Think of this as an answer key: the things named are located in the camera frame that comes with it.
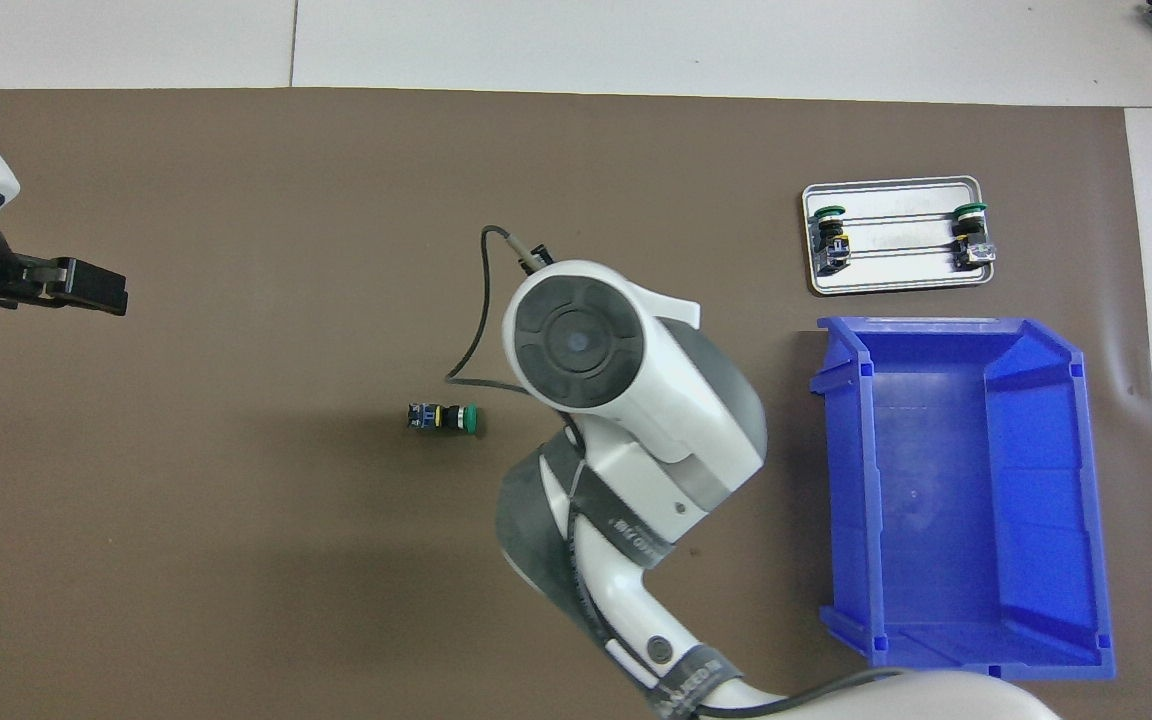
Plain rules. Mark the green push button switch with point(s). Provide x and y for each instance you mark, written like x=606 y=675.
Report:
x=972 y=240
x=451 y=418
x=831 y=245

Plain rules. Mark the blue plastic storage bin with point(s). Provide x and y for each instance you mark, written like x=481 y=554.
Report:
x=936 y=500

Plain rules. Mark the brown table mat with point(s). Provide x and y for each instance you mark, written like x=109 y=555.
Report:
x=336 y=600

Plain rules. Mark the grey metal tray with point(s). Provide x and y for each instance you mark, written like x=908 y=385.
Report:
x=896 y=270

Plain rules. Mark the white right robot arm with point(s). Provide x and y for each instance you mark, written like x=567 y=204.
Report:
x=636 y=400

